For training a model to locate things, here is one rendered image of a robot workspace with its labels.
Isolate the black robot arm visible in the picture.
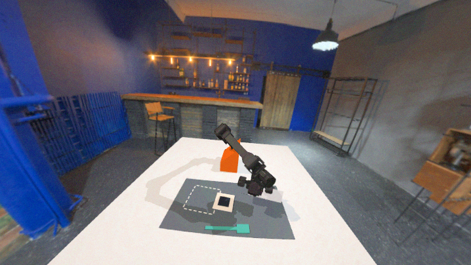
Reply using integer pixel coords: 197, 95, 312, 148
214, 123, 276, 197

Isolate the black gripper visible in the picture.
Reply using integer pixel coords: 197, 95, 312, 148
237, 175, 274, 194

